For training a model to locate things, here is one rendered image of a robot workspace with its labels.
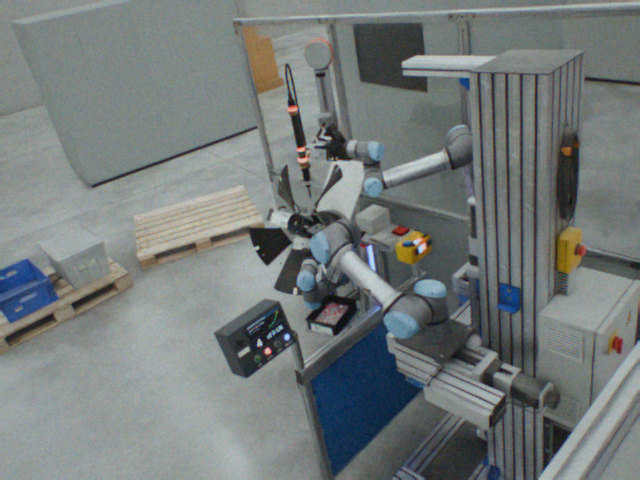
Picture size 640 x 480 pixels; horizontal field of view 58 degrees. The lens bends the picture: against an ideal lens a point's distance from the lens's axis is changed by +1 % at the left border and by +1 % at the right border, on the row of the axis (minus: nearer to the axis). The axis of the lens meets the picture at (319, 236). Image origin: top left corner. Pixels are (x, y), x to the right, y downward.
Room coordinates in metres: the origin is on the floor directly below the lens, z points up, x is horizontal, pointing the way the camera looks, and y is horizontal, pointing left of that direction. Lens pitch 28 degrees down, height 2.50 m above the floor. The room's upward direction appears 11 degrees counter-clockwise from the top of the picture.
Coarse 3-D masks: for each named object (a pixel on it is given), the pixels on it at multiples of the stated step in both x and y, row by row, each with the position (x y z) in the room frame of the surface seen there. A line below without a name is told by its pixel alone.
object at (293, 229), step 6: (294, 216) 2.62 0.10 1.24; (300, 216) 2.59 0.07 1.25; (306, 216) 2.59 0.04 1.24; (312, 216) 2.66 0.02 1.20; (318, 216) 2.64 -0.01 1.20; (288, 222) 2.61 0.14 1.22; (300, 222) 2.56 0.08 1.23; (306, 222) 2.55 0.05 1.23; (312, 222) 2.58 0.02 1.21; (318, 222) 2.61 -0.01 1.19; (288, 228) 2.59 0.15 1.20; (294, 228) 2.56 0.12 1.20; (300, 228) 2.53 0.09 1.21; (306, 228) 2.54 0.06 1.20; (294, 234) 2.54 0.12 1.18; (300, 234) 2.54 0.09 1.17; (306, 234) 2.55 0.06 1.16
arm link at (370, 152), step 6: (360, 144) 2.30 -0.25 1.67; (366, 144) 2.28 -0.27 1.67; (372, 144) 2.27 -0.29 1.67; (378, 144) 2.26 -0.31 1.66; (360, 150) 2.28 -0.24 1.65; (366, 150) 2.26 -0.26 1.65; (372, 150) 2.25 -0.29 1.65; (378, 150) 2.24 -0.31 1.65; (384, 150) 2.28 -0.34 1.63; (360, 156) 2.29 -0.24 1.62; (366, 156) 2.26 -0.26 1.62; (372, 156) 2.24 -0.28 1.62; (378, 156) 2.24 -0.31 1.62; (366, 162) 2.27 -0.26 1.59; (372, 162) 2.26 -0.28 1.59
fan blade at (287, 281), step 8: (288, 256) 2.51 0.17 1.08; (296, 256) 2.50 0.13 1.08; (288, 264) 2.49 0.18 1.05; (296, 264) 2.48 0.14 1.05; (280, 272) 2.47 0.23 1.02; (288, 272) 2.46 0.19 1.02; (296, 272) 2.45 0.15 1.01; (280, 280) 2.45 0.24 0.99; (288, 280) 2.44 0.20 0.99; (296, 280) 2.43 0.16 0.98; (280, 288) 2.43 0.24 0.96; (288, 288) 2.41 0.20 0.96
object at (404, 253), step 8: (416, 232) 2.51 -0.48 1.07; (408, 240) 2.45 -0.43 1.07; (416, 240) 2.43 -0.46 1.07; (424, 240) 2.42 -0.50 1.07; (400, 248) 2.41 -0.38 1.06; (408, 248) 2.38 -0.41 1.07; (416, 248) 2.38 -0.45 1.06; (400, 256) 2.41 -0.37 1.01; (408, 256) 2.37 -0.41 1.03; (416, 256) 2.38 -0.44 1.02; (424, 256) 2.42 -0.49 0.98
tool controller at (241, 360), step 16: (256, 304) 1.91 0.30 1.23; (272, 304) 1.86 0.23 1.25; (240, 320) 1.81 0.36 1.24; (256, 320) 1.79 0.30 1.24; (272, 320) 1.82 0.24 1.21; (224, 336) 1.73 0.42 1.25; (240, 336) 1.73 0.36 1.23; (256, 336) 1.76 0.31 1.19; (272, 336) 1.79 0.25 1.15; (224, 352) 1.76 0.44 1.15; (240, 352) 1.71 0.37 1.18; (256, 352) 1.73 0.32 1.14; (272, 352) 1.77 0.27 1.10; (240, 368) 1.69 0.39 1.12; (256, 368) 1.71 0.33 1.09
